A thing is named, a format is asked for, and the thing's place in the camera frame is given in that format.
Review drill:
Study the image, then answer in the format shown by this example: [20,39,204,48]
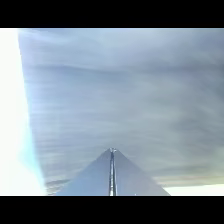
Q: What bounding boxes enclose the blue jeans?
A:
[17,27,224,196]

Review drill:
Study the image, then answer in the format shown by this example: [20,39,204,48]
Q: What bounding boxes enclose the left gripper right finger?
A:
[113,148,171,197]

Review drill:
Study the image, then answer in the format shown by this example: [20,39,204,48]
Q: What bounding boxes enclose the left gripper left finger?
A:
[54,148,112,197]

